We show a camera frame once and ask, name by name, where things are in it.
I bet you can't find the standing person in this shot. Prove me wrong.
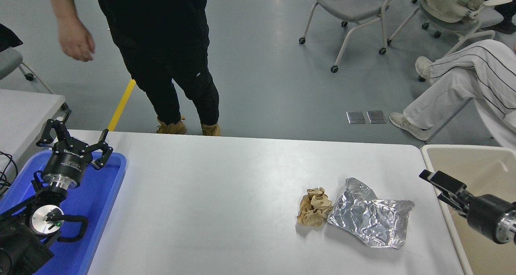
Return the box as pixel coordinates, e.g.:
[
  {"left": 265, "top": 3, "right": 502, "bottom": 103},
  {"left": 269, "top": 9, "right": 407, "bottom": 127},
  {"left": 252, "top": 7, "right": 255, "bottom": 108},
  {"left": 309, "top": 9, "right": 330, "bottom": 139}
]
[{"left": 44, "top": 0, "right": 221, "bottom": 137}]

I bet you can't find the seated person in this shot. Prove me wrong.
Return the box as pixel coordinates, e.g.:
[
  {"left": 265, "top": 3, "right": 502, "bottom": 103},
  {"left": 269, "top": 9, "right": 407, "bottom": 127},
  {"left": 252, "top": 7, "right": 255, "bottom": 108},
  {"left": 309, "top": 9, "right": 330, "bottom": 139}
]
[{"left": 389, "top": 39, "right": 516, "bottom": 150}]

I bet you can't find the large pale bin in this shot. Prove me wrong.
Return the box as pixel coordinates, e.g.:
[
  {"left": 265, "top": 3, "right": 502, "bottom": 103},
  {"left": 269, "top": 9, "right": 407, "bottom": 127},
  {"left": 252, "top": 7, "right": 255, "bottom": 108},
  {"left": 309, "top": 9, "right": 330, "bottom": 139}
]
[{"left": 420, "top": 145, "right": 516, "bottom": 275}]

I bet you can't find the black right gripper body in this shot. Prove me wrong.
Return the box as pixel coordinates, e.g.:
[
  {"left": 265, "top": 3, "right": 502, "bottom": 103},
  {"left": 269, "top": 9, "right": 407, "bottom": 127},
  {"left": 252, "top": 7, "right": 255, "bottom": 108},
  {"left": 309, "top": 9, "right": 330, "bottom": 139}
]
[{"left": 466, "top": 194, "right": 515, "bottom": 242}]

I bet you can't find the black cable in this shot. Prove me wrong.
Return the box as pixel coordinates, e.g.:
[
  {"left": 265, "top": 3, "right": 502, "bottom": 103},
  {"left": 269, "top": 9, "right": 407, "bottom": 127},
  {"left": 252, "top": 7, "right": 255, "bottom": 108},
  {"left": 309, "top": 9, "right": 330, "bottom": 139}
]
[{"left": 0, "top": 151, "right": 19, "bottom": 197}]

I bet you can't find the black cloth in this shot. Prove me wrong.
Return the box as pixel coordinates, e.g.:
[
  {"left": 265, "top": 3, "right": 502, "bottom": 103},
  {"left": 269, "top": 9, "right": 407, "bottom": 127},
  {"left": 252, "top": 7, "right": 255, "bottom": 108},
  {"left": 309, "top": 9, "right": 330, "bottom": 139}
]
[{"left": 0, "top": 23, "right": 23, "bottom": 52}]

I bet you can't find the blue plastic tray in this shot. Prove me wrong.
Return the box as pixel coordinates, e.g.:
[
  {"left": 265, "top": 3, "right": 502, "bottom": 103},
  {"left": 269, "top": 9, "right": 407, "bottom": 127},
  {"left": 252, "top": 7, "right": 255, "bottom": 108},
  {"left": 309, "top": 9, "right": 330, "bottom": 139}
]
[{"left": 0, "top": 149, "right": 127, "bottom": 275}]

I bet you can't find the yellow floor tape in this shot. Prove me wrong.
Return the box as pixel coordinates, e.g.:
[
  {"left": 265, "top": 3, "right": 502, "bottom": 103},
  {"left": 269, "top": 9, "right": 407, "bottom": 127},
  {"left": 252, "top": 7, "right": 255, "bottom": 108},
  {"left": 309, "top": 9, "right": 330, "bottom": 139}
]
[{"left": 107, "top": 79, "right": 136, "bottom": 132}]

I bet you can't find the silver foil tray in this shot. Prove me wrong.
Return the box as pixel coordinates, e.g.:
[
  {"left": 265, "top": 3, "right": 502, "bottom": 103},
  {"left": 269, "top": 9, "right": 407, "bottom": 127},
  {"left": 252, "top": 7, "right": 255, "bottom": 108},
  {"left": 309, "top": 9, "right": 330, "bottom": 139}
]
[{"left": 327, "top": 177, "right": 415, "bottom": 250}]

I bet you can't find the white side table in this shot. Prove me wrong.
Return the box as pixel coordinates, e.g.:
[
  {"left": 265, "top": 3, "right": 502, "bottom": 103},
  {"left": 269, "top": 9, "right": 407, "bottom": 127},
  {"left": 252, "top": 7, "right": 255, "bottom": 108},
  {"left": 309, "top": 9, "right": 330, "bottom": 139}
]
[{"left": 0, "top": 89, "right": 69, "bottom": 167}]

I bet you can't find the standing person's right hand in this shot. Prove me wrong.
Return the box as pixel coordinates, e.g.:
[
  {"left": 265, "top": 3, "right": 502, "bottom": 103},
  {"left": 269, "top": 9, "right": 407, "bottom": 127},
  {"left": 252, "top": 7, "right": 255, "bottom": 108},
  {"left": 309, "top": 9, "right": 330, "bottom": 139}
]
[{"left": 58, "top": 16, "right": 96, "bottom": 62}]

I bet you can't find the cream jacket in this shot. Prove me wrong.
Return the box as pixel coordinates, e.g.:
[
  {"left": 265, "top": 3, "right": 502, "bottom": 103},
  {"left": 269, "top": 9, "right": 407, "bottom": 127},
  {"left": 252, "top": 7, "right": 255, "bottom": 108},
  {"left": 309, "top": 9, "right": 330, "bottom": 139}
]
[{"left": 414, "top": 0, "right": 490, "bottom": 23}]

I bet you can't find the grey chair with white legs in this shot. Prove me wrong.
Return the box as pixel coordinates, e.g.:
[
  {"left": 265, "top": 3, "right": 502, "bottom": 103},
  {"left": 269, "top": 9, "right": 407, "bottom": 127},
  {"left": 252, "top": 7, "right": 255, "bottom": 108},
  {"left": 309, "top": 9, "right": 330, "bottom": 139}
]
[{"left": 299, "top": 0, "right": 406, "bottom": 73}]

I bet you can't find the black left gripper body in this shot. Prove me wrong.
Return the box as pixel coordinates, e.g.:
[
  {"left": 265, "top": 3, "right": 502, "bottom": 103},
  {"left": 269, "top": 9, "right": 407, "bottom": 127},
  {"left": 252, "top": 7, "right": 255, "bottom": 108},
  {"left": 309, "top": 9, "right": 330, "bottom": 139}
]
[{"left": 42, "top": 140, "right": 93, "bottom": 185}]

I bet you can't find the tan paper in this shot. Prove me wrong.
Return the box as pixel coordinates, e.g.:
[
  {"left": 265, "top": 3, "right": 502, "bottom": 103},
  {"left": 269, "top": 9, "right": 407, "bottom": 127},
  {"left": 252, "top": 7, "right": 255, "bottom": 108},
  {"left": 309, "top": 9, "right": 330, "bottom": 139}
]
[{"left": 297, "top": 187, "right": 333, "bottom": 227}]

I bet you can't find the white office chair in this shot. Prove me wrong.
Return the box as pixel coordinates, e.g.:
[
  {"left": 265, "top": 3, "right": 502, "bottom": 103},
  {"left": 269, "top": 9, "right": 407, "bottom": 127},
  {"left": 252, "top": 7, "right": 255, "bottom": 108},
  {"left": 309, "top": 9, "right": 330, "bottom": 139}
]
[{"left": 387, "top": 0, "right": 513, "bottom": 82}]

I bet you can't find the grey chair with metal legs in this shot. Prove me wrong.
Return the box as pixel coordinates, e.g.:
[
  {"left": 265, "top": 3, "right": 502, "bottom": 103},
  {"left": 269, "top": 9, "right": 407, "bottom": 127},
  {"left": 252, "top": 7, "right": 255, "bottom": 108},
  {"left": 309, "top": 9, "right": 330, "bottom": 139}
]
[{"left": 0, "top": 47, "right": 55, "bottom": 94}]

